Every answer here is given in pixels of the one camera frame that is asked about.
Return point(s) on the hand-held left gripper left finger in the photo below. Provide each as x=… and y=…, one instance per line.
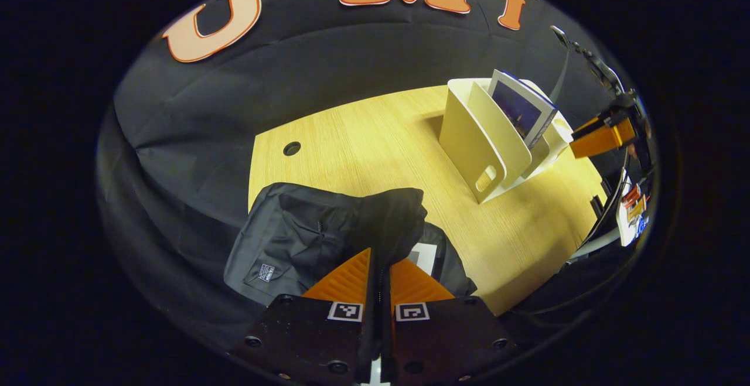
x=310, y=339

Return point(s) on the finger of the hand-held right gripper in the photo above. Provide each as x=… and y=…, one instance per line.
x=603, y=140

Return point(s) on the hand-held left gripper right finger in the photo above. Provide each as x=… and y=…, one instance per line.
x=445, y=339

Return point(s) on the portrait cover book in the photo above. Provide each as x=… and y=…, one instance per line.
x=423, y=254

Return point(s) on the blue cover book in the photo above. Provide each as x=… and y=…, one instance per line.
x=518, y=110

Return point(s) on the black schoolbag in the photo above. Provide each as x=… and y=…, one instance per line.
x=293, y=239

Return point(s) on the white bookshelf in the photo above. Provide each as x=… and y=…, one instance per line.
x=469, y=140

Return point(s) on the row of colourful items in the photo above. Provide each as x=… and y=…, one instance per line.
x=634, y=204

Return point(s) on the thin metal pole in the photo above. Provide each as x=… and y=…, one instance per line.
x=563, y=69

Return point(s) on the white side table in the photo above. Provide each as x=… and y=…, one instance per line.
x=624, y=231

